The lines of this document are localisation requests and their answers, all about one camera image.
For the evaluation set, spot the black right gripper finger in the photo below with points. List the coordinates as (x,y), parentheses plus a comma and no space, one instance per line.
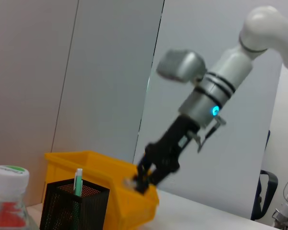
(164,171)
(144,175)

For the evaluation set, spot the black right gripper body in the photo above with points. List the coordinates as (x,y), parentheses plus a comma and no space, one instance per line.
(172,143)

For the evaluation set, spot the beige eraser with barcode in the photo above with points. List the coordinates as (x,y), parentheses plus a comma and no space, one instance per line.
(130,182)

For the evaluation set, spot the mint green utility knife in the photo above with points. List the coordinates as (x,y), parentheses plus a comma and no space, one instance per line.
(78,182)

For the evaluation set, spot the clear water bottle green label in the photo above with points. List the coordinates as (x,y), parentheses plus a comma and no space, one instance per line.
(7,177)

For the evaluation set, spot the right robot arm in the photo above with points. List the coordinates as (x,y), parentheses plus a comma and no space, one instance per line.
(230,67)

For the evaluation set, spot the black mesh pen holder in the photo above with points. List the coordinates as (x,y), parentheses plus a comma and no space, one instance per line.
(62,210)

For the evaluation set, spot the yellow plastic bin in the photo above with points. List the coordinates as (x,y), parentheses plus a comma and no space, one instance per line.
(132,206)

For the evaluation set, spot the black office chair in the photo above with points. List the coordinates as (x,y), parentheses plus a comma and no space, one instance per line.
(264,191)

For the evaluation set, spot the white humanoid robot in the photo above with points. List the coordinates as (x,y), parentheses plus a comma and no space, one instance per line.
(286,206)

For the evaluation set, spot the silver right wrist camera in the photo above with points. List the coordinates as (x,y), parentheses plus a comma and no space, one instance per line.
(180,64)

